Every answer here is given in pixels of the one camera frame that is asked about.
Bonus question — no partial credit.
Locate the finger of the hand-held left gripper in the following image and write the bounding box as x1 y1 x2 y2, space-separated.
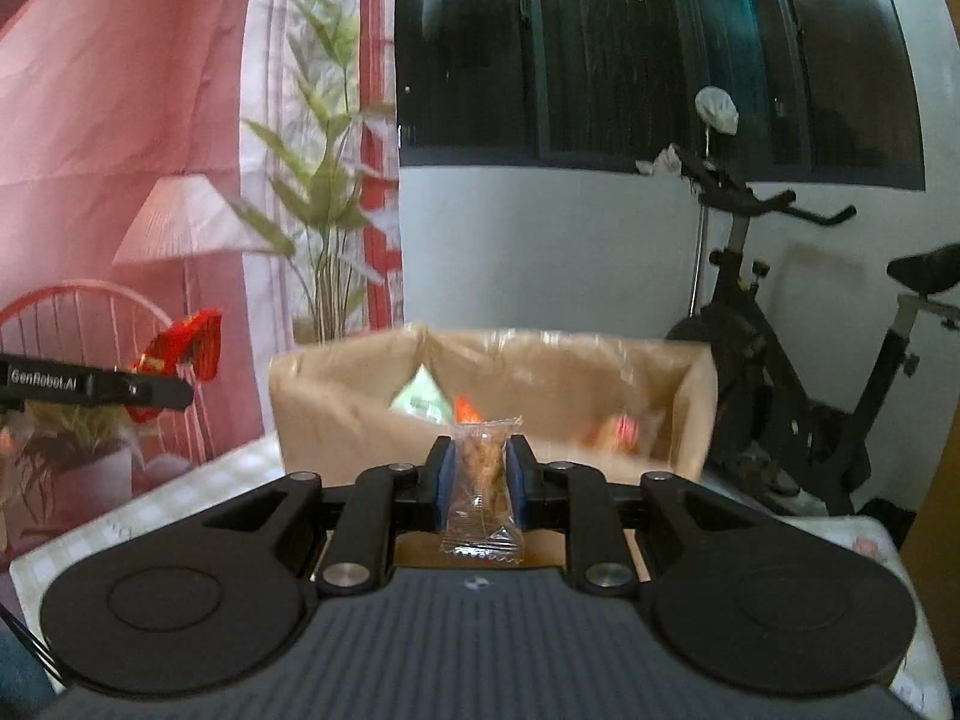
112 367 194 413

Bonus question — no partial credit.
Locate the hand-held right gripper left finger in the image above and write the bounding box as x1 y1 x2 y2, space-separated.
199 435 458 598

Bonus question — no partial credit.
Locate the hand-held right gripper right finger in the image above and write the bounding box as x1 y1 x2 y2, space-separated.
504 433 760 595

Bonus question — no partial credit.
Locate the clear snack packet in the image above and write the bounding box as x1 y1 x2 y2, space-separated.
441 416 524 563

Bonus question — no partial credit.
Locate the green snack packet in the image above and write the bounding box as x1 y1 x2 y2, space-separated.
388 362 452 422

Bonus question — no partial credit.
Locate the brown cardboard box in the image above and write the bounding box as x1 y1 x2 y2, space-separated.
268 324 719 572

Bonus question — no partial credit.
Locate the orange red snack packet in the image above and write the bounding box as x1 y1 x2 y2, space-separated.
579 411 667 460

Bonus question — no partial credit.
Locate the green checked tablecloth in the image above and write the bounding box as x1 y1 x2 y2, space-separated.
6 431 947 720

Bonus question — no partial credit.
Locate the pink printed backdrop cloth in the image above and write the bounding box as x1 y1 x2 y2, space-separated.
0 0 406 563

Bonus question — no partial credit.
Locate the black exercise bike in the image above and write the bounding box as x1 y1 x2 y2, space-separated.
636 154 960 520

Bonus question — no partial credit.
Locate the person's blue trouser leg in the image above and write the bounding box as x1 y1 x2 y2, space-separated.
0 626 57 720

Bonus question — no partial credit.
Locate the white crumpled cloth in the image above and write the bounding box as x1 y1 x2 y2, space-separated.
635 142 685 178

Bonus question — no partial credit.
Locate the white rounded cloth cap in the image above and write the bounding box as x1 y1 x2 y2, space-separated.
694 86 740 137

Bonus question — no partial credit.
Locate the orange wooden door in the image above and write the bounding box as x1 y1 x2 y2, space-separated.
898 442 960 698

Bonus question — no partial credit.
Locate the dark window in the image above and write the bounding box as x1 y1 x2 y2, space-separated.
394 0 928 192

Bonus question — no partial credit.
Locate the thin black cable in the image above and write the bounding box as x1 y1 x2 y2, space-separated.
0 604 61 691

